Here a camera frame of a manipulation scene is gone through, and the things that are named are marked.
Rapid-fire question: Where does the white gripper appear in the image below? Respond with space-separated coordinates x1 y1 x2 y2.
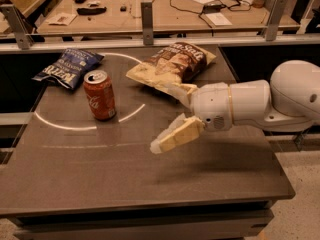
150 83 232 154

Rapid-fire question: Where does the red coke can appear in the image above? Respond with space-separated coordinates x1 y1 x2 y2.
83 70 116 120

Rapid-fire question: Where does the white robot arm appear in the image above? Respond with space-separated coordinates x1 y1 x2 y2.
150 60 320 154

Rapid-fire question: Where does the brown sea salt chip bag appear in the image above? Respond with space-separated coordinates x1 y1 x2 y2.
126 42 216 93

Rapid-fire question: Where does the white paper sheet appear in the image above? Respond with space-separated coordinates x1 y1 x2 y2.
206 13 232 26

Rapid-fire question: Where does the black power adapter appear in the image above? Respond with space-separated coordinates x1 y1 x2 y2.
203 3 222 13

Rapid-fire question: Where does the small black box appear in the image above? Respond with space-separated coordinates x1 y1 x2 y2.
120 5 127 12

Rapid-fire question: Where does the blue chip bag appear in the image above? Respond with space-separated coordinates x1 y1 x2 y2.
33 48 104 90

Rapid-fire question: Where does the black flat device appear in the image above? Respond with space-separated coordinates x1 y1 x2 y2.
76 7 107 16

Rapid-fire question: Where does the white card left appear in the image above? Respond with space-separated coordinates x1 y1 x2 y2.
47 13 77 26

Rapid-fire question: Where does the middle metal bracket post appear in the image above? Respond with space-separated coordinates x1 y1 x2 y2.
141 1 154 45

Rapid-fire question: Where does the metal bracket post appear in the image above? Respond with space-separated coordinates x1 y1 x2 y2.
0 4 34 50
141 1 154 45
262 0 288 41

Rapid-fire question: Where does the black cable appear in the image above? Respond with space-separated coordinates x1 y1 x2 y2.
168 0 252 29

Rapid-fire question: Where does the right metal bracket post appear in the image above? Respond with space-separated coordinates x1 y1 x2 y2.
262 0 288 41

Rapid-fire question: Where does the left metal bracket post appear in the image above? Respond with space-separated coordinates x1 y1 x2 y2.
0 4 34 50

